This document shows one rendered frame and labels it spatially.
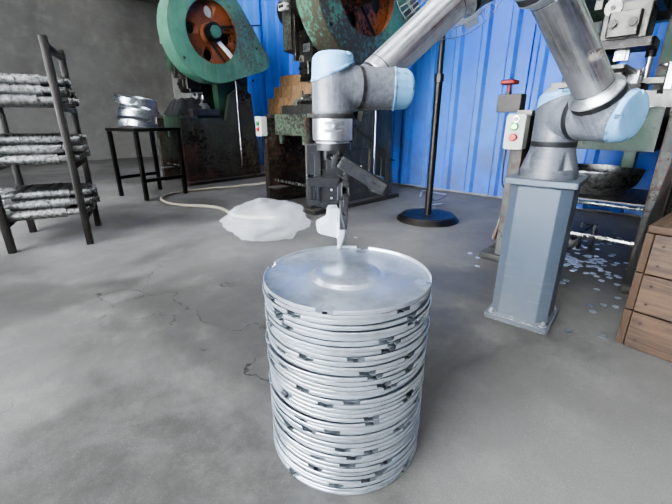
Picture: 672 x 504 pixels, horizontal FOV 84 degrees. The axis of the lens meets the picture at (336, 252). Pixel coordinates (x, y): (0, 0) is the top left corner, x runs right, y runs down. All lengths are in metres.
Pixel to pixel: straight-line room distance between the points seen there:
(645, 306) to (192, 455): 1.17
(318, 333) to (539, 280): 0.83
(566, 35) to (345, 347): 0.78
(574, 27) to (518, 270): 0.63
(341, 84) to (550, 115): 0.66
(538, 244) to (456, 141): 2.32
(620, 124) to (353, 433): 0.87
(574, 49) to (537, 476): 0.85
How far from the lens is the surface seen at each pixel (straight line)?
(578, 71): 1.05
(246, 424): 0.89
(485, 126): 3.34
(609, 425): 1.04
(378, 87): 0.74
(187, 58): 3.79
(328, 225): 0.75
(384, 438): 0.69
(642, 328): 1.33
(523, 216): 1.21
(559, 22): 0.99
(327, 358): 0.57
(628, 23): 1.89
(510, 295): 1.29
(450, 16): 0.98
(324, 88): 0.71
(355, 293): 0.59
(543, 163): 1.19
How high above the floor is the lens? 0.61
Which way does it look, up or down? 20 degrees down
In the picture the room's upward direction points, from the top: straight up
